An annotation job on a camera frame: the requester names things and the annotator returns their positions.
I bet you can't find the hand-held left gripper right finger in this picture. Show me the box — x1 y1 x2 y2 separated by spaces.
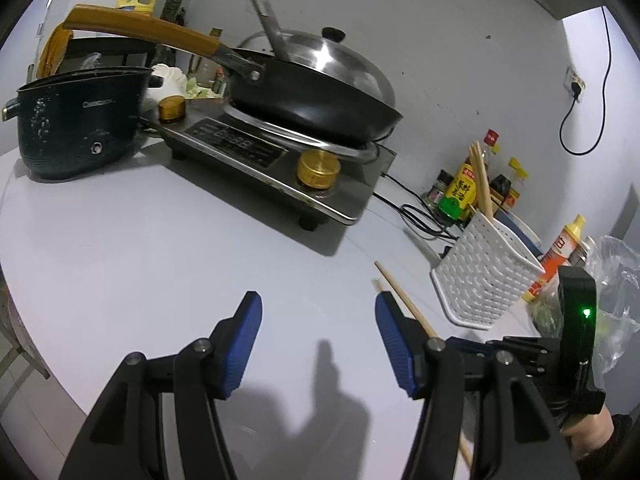
375 291 583 480

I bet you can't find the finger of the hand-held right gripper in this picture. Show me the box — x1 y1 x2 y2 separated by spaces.
445 336 563 362
462 360 563 397

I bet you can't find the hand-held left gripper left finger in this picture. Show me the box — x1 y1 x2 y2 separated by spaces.
59 290 263 480

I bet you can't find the wooden chopstick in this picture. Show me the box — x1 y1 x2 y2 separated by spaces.
374 261 475 467

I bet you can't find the white perforated utensil basket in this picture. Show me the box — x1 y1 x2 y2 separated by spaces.
431 211 546 331

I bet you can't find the bundle of wooden chopsticks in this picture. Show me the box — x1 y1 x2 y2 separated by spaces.
469 141 497 222

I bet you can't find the person's right hand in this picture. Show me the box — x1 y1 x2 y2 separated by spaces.
562 405 615 461

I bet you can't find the plastic bag of greens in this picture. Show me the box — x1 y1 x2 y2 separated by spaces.
527 235 640 376

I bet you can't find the glass jar metal lid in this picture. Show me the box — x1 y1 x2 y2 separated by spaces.
567 237 598 268

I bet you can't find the yellow squeeze bottle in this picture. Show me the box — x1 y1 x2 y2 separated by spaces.
522 214 587 303

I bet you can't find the small spice jar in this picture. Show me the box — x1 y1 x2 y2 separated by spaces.
427 170 453 206

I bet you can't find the yellow label sauce bottle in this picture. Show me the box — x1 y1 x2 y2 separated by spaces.
437 129 501 223

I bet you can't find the steel induction cooker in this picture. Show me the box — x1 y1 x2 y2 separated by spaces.
142 97 398 233

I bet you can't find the dark blue electric pot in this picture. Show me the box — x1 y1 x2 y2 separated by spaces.
2 66 153 182

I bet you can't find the napa cabbage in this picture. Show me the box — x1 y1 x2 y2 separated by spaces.
149 63 223 101

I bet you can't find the clear bottle yellow cap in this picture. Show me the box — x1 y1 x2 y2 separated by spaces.
190 27 223 86

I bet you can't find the steel wok lid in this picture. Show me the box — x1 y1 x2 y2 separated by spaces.
235 27 396 111

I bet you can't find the metal spatula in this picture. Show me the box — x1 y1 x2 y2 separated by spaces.
246 0 292 61

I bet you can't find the black metal rack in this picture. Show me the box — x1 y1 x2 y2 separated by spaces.
50 35 161 78

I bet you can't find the orange cloth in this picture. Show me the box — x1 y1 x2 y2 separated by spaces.
37 22 76 78

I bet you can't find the black cooker power cable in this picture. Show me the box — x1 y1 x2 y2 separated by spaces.
372 172 463 256

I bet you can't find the metal rack frame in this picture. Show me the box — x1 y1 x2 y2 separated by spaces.
0 290 51 386

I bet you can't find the black wok wooden handle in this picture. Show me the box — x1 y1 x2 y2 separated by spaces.
59 4 405 147

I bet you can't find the white wall socket with plug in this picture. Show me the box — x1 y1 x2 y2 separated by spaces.
565 66 587 103

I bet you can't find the black hanging power cable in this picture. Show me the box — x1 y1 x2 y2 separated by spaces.
559 7 612 157

